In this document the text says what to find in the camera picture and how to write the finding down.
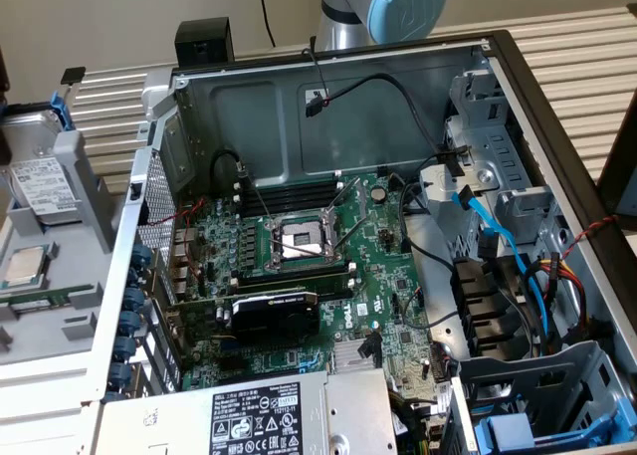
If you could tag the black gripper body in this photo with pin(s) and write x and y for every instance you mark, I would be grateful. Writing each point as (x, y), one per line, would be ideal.
(4, 76)

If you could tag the hard disk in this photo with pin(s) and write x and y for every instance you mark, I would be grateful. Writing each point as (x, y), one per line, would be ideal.
(35, 141)

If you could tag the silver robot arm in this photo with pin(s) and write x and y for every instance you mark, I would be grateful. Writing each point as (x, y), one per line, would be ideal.
(338, 32)

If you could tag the empty blue disk carrier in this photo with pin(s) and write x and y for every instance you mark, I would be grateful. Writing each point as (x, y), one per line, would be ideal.
(505, 432)

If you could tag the silver CPU chip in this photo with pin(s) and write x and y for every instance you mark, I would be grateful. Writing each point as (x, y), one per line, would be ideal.
(25, 268)

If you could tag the small black box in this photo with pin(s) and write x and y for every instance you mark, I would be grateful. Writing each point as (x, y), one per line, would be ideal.
(204, 42)

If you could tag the grey parts rack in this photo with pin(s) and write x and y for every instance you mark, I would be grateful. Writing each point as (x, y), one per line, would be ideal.
(64, 286)

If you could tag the green RAM stick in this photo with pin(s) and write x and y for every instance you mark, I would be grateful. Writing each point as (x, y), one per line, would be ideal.
(45, 295)

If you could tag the open PC case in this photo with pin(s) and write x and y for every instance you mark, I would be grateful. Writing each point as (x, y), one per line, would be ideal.
(249, 126)

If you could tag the metal locking lever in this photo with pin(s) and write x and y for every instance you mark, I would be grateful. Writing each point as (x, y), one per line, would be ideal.
(256, 196)

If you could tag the black RAM slot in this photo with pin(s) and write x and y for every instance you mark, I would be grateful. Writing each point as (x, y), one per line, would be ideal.
(293, 190)
(293, 203)
(293, 272)
(328, 288)

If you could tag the CPU socket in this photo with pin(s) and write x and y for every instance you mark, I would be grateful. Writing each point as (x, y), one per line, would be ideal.
(298, 241)

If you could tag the black graphics card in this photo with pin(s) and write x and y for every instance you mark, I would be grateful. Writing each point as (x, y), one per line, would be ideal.
(269, 320)

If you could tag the round coin battery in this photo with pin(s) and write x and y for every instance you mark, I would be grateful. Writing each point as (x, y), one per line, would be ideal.
(378, 193)

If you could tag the green motherboard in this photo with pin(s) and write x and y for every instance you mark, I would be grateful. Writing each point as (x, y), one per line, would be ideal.
(288, 360)

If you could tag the silver heat sink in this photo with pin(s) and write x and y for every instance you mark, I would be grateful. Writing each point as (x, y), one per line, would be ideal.
(348, 358)

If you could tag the silver drive cage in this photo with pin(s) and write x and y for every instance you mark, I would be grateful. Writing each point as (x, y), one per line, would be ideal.
(473, 141)

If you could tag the silver power supply unit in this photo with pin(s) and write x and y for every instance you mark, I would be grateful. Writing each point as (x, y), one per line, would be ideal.
(348, 405)

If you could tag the dark flat panel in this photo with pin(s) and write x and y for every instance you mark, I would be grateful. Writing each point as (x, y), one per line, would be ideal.
(619, 166)

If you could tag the black plastic fan duct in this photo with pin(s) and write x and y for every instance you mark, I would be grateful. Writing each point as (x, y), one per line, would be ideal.
(473, 300)

